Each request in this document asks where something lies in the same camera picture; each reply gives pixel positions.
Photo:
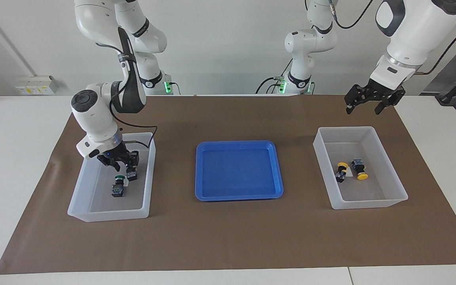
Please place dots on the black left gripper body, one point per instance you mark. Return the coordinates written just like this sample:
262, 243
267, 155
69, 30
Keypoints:
374, 94

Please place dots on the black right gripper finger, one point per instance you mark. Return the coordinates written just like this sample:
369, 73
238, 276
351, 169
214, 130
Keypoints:
134, 165
117, 167

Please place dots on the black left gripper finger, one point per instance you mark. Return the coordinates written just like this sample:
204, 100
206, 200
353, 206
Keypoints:
349, 109
381, 107

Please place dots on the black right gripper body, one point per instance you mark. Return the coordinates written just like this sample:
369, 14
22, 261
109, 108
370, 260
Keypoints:
115, 155

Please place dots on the green push button switch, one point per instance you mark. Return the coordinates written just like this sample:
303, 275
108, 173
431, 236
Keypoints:
132, 175
118, 188

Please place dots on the yellow push button switch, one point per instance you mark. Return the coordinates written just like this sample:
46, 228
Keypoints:
341, 172
359, 168

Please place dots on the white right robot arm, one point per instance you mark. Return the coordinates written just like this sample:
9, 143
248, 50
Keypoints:
93, 118

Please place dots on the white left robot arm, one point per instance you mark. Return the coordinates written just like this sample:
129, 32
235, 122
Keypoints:
414, 27

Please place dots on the translucent white plastic box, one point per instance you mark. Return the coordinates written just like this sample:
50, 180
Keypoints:
93, 206
364, 194

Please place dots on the white label sticker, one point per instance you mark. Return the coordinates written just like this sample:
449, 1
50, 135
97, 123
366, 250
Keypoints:
350, 171

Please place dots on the blue plastic tray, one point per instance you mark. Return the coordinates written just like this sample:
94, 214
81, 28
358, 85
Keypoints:
239, 174

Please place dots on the brown table mat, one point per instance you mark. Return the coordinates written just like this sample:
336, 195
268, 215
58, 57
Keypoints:
228, 237

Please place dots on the white wall socket box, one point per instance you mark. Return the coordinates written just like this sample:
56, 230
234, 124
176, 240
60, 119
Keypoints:
34, 85

